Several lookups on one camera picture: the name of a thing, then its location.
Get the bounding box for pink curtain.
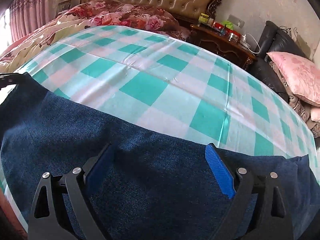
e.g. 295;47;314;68
9;0;59;42

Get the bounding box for white wall socket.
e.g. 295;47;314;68
227;15;245;28

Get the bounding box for pink floral quilt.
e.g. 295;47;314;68
1;0;190;73

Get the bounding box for dark wooden nightstand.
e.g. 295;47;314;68
189;24;256;70

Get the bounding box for red tin can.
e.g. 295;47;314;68
212;21;225;32

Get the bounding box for yellow green jar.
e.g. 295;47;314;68
198;13;209;24

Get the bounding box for dark blue denim pants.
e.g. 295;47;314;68
1;73;319;239

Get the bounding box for pink satin pillow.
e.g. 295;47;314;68
267;51;319;107

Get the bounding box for black leather armchair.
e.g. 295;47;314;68
247;20;311;103

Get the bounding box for white charging cable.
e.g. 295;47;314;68
241;32;262;55

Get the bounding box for teal checkered bed sheet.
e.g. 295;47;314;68
0;25;320;230

